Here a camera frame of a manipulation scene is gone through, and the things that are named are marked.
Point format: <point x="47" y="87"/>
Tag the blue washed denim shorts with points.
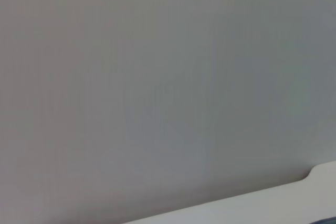
<point x="328" y="221"/>

